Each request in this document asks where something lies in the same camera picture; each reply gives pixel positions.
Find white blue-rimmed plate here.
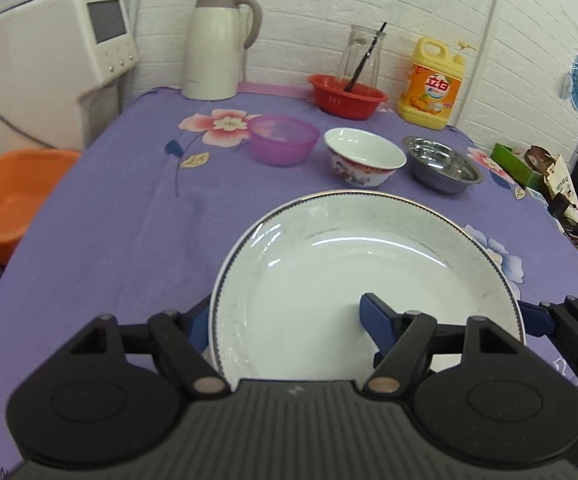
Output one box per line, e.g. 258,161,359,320
209,191,525,385

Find stainless steel bowl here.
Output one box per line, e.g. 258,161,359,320
403,136,483,195

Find white red-patterned bowl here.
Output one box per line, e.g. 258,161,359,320
324,127,407,188

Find purple plastic bowl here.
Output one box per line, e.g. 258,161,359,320
248,115,321,167

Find cream tote bag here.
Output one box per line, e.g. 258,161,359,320
543,156,578,224

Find green box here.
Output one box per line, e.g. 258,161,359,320
490,143,545,191

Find orange plastic basin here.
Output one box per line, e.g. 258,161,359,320
0,148,80,266

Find red plastic basket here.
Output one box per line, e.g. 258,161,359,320
307,74,388,120

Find yellow detergent bottle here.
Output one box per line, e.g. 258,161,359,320
396,37,475,130

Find white thermos jug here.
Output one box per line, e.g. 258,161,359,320
182,0,263,101

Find white water dispenser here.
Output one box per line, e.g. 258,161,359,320
0,0,138,156

